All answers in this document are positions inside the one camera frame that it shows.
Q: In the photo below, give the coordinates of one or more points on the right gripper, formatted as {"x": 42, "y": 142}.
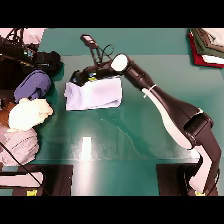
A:
{"x": 96, "y": 70}

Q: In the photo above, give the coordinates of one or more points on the light blue shirt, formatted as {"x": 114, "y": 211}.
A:
{"x": 95, "y": 95}

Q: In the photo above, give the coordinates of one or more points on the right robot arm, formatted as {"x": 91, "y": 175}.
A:
{"x": 173, "y": 110}

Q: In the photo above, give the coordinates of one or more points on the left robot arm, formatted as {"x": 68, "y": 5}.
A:
{"x": 23, "y": 179}

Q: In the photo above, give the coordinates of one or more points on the blue garment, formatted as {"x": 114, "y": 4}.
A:
{"x": 33, "y": 85}

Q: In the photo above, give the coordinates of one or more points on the cream garment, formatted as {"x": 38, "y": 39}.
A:
{"x": 28, "y": 113}

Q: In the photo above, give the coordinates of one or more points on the pale pink garment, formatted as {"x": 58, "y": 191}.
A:
{"x": 20, "y": 146}

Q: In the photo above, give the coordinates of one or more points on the dark green garment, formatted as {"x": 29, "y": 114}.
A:
{"x": 205, "y": 43}

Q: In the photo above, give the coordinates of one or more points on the white garment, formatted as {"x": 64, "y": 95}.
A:
{"x": 215, "y": 35}

